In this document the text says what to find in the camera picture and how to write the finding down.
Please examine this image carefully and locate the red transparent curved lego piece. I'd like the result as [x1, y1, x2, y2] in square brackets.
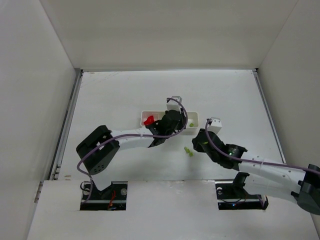
[143, 115, 155, 126]

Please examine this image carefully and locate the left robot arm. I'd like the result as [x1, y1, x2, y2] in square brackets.
[76, 109, 188, 191]

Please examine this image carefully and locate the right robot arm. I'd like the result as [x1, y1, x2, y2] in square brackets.
[192, 128, 320, 215]

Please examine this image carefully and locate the white divided sorting tray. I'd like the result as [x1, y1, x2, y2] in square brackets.
[140, 111, 199, 136]

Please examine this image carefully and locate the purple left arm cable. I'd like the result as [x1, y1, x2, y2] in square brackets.
[76, 97, 189, 203]

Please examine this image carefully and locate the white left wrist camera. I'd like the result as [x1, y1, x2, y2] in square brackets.
[166, 96, 182, 112]

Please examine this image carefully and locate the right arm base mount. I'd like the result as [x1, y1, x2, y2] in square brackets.
[215, 172, 269, 211]

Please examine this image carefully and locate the right aluminium frame rail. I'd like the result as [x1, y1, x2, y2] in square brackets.
[252, 68, 286, 163]

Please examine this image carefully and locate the aluminium frame rail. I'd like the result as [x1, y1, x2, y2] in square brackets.
[34, 68, 84, 203]
[252, 68, 286, 163]

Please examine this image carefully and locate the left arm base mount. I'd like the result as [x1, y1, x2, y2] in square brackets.
[80, 181, 128, 211]

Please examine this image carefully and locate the left aluminium frame rail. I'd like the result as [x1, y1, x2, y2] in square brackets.
[34, 68, 84, 203]

